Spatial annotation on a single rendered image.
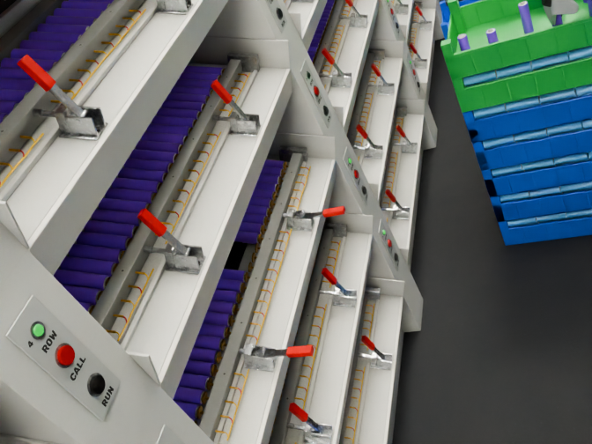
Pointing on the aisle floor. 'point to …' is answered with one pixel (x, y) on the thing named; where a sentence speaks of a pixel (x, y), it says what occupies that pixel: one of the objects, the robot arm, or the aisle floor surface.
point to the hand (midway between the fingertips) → (553, 12)
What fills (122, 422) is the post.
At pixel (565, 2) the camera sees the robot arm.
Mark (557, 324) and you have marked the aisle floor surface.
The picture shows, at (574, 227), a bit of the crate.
